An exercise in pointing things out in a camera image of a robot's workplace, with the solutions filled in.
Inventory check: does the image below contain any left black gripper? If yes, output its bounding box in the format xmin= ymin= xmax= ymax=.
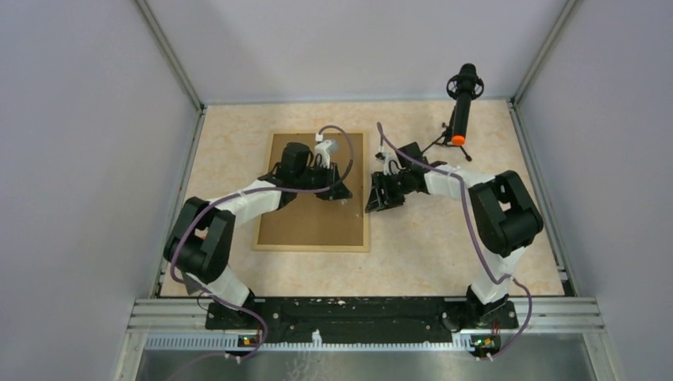
xmin=294 ymin=160 xmax=352 ymax=200

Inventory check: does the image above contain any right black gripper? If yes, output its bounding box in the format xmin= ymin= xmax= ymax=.
xmin=365 ymin=171 xmax=412 ymax=213

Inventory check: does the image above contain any wooden picture frame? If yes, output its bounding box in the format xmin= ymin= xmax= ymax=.
xmin=252 ymin=131 xmax=371 ymax=252

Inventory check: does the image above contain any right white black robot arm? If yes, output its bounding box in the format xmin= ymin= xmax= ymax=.
xmin=365 ymin=143 xmax=544 ymax=327

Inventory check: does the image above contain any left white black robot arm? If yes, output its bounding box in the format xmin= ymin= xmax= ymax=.
xmin=163 ymin=140 xmax=352 ymax=328

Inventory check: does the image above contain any black mini tripod stand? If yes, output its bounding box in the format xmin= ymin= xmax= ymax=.
xmin=423 ymin=73 xmax=473 ymax=163

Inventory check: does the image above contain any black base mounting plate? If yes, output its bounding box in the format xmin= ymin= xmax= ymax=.
xmin=205 ymin=297 xmax=519 ymax=344

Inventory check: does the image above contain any black microphone orange tip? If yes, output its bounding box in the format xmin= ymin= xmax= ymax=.
xmin=446 ymin=63 xmax=484 ymax=146

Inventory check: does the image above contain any grey lego baseplate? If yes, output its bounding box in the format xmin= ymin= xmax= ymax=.
xmin=181 ymin=271 xmax=207 ymax=296

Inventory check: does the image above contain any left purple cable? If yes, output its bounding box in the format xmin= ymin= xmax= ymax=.
xmin=169 ymin=125 xmax=356 ymax=365

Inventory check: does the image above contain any purple cable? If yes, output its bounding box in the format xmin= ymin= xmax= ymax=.
xmin=169 ymin=125 xmax=356 ymax=365
xmin=376 ymin=121 xmax=534 ymax=364

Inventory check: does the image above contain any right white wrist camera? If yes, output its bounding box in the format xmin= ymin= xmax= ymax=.
xmin=375 ymin=152 xmax=402 ymax=175

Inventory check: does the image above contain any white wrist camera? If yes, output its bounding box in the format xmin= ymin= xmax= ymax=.
xmin=313 ymin=133 xmax=339 ymax=168
xmin=375 ymin=152 xmax=402 ymax=175

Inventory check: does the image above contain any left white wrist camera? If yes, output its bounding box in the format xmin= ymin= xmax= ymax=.
xmin=313 ymin=133 xmax=339 ymax=168

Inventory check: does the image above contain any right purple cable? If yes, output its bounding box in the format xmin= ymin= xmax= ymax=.
xmin=376 ymin=121 xmax=534 ymax=364

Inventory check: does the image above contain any aluminium front rail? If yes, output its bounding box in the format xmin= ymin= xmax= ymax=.
xmin=127 ymin=297 xmax=605 ymax=353

